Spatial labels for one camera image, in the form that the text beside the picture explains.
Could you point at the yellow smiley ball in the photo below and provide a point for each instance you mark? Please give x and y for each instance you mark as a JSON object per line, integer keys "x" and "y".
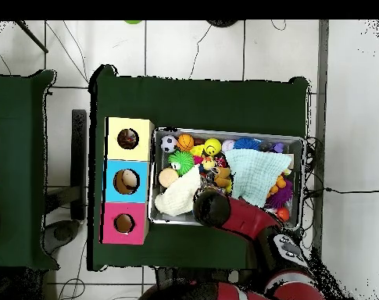
{"x": 212, "y": 147}

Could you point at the toy soccer ball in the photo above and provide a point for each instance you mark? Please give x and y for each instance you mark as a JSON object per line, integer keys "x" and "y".
{"x": 168, "y": 143}

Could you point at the cream knitted cloth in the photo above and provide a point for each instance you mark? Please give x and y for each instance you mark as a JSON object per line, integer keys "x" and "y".
{"x": 179, "y": 195}

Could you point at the large blue spiky ball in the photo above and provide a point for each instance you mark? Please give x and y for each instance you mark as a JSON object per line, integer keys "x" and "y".
{"x": 247, "y": 143}

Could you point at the purple spiky ball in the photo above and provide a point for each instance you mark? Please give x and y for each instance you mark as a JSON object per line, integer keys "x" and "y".
{"x": 279, "y": 195}

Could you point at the wooden box with three holes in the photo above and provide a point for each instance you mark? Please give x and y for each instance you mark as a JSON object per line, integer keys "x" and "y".
{"x": 142, "y": 187}

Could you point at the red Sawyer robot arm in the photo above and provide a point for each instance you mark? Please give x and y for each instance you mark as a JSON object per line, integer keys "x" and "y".
{"x": 245, "y": 218}

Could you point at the green spiky ball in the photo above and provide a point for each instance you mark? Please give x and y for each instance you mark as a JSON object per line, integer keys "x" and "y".
{"x": 182, "y": 162}

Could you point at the dark green side table cloth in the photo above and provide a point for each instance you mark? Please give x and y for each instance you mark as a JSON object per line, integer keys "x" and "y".
{"x": 17, "y": 125}

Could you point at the shallow metal mesh bin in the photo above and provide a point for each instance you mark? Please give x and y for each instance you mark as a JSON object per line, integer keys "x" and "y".
{"x": 173, "y": 220}

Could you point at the colourful confetti paper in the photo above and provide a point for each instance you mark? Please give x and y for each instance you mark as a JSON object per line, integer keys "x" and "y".
{"x": 128, "y": 139}

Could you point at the light blue knitted cloth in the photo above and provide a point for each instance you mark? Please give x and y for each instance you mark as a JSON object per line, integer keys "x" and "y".
{"x": 258, "y": 175}

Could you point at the orange toy basketball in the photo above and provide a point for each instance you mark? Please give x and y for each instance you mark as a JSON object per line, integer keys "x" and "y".
{"x": 185, "y": 142}

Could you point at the orange plastic ball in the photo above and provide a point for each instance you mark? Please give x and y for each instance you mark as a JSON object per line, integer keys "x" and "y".
{"x": 283, "y": 214}

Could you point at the dark grey stand foot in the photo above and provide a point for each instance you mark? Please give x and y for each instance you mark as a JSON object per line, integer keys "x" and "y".
{"x": 62, "y": 232}

